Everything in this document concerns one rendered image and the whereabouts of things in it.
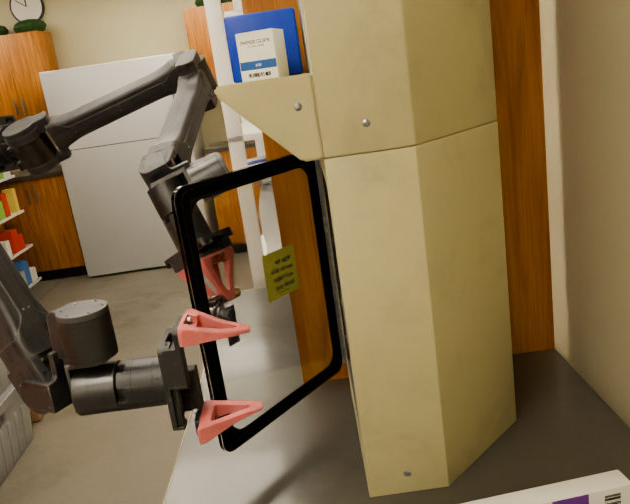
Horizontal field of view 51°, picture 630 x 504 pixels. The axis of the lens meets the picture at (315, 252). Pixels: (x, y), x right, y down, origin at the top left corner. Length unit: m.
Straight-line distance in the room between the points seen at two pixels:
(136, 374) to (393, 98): 0.43
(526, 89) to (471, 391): 0.54
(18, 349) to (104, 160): 5.14
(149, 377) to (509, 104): 0.77
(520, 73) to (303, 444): 0.72
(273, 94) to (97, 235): 5.35
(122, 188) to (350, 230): 5.18
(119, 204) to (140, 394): 5.23
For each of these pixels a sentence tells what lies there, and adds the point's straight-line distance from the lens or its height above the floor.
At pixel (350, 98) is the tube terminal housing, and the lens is 0.78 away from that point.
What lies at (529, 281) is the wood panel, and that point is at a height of 1.08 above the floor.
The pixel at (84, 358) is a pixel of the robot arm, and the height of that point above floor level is 1.25.
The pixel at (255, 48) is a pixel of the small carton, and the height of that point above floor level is 1.55.
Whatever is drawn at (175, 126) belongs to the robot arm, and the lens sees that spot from 1.20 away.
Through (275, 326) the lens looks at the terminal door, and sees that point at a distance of 1.04.
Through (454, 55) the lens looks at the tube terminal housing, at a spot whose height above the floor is 1.51.
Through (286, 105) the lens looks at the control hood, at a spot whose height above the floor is 1.48.
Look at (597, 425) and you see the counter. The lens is 1.12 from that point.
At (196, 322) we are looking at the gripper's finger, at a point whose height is 1.26.
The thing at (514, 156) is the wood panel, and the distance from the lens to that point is 1.22.
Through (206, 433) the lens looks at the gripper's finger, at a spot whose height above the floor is 1.14.
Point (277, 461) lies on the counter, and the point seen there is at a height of 0.94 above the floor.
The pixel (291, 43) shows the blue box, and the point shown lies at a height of 1.55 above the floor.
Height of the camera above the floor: 1.51
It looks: 15 degrees down
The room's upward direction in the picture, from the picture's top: 8 degrees counter-clockwise
